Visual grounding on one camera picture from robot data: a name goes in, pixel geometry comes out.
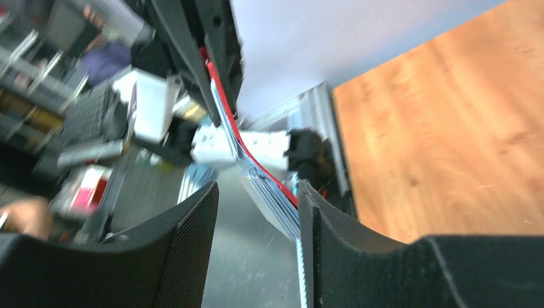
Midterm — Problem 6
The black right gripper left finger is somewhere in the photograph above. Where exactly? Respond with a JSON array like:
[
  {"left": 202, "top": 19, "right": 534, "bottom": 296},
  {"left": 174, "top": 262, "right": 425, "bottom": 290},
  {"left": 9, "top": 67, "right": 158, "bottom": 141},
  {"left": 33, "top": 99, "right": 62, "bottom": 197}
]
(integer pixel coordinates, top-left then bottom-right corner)
[{"left": 1, "top": 182, "right": 219, "bottom": 307}]

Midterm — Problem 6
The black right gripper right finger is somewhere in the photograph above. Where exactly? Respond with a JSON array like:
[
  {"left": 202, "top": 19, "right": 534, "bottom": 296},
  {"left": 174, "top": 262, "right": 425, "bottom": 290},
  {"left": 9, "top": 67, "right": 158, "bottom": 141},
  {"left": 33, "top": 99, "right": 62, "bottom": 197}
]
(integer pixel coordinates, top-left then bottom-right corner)
[{"left": 297, "top": 182, "right": 543, "bottom": 307}]

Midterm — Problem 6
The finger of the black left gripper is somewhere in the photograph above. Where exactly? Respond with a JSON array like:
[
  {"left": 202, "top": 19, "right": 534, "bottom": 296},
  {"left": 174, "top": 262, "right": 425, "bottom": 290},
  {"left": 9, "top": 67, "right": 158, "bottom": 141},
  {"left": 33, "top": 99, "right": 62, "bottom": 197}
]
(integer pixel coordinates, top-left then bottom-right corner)
[
  {"left": 144, "top": 0, "right": 221, "bottom": 127},
  {"left": 195, "top": 0, "right": 243, "bottom": 114}
]

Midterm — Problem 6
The red leather card holder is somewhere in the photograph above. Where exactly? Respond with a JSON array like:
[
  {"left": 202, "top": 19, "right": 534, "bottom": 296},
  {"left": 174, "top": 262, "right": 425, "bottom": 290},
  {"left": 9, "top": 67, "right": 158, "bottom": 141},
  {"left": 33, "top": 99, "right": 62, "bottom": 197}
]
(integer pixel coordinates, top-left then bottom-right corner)
[{"left": 200, "top": 47, "right": 300, "bottom": 243}]

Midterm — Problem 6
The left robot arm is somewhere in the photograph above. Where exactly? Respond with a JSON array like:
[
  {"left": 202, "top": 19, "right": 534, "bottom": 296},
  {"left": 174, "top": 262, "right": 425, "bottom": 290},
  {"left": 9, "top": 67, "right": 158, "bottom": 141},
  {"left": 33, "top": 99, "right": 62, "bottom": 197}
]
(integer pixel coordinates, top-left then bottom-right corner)
[{"left": 128, "top": 1, "right": 335, "bottom": 187}]

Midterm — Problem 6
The black keyboard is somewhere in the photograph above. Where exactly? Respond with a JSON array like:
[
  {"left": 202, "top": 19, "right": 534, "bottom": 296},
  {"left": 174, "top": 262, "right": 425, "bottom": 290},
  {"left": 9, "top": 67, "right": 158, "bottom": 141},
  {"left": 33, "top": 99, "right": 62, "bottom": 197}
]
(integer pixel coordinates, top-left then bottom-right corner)
[{"left": 60, "top": 85, "right": 118, "bottom": 148}]

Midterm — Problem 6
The person in background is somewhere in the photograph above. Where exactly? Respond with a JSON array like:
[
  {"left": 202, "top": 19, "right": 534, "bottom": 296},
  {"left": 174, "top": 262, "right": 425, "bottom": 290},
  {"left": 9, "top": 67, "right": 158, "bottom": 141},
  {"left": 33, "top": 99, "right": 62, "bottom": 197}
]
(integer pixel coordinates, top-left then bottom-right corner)
[{"left": 0, "top": 4, "right": 133, "bottom": 241}]

